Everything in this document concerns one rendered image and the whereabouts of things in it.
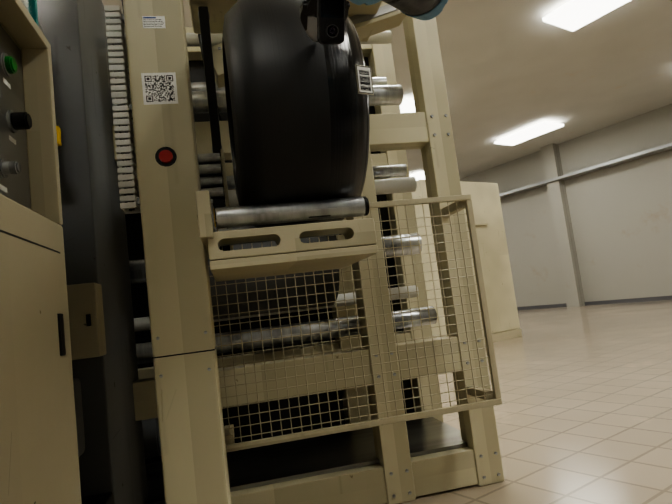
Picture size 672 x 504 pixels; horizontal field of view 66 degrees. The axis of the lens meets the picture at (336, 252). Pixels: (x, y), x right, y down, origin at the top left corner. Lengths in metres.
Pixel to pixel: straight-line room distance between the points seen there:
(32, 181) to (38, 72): 0.22
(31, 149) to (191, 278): 0.40
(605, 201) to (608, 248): 0.99
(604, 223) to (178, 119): 11.37
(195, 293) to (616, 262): 11.31
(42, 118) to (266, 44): 0.46
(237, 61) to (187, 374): 0.67
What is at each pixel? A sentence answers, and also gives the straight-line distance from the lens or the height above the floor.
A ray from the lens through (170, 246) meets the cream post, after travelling 1.19.
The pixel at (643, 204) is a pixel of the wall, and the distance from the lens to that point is 11.88.
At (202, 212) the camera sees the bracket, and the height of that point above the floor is 0.90.
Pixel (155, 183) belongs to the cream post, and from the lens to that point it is 1.22.
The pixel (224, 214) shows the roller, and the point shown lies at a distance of 1.12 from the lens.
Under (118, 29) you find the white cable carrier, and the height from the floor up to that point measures 1.37.
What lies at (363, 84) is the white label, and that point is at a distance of 1.13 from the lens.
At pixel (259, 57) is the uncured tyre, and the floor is 1.19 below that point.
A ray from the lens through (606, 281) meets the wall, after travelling 12.26.
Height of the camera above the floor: 0.69
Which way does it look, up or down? 6 degrees up
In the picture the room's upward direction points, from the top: 7 degrees counter-clockwise
